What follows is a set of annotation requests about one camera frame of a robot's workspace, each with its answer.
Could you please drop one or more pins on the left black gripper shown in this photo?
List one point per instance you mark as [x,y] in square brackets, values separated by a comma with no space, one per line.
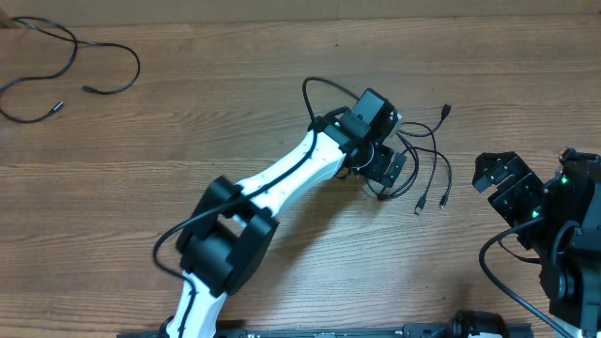
[375,166]

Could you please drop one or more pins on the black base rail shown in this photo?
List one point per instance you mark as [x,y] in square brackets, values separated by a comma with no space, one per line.
[413,330]

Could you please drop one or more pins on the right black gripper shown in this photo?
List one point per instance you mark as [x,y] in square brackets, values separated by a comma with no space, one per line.
[523,186]

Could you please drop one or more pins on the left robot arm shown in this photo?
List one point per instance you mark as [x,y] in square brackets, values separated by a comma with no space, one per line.
[232,226]

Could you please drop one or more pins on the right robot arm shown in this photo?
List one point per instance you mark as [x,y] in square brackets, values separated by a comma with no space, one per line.
[560,221]

